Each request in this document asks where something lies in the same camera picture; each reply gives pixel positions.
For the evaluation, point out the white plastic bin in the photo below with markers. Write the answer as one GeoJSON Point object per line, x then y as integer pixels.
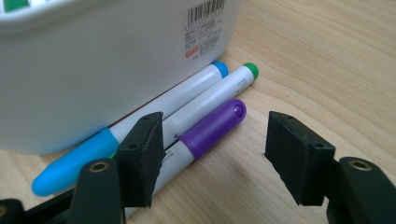
{"type": "Point", "coordinates": [93, 77]}

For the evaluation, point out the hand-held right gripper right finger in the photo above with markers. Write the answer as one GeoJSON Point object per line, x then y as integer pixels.
{"type": "Point", "coordinates": [299, 158]}

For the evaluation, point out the purple cap marker pen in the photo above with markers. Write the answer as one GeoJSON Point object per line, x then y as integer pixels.
{"type": "Point", "coordinates": [211, 127]}

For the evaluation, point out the light green cap marker pen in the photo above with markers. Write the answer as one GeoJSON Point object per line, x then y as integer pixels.
{"type": "Point", "coordinates": [211, 96]}

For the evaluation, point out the light blue cap marker pen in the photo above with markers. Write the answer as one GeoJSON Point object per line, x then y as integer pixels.
{"type": "Point", "coordinates": [68, 165]}

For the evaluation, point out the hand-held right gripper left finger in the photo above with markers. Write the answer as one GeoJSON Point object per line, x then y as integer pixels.
{"type": "Point", "coordinates": [140, 161]}

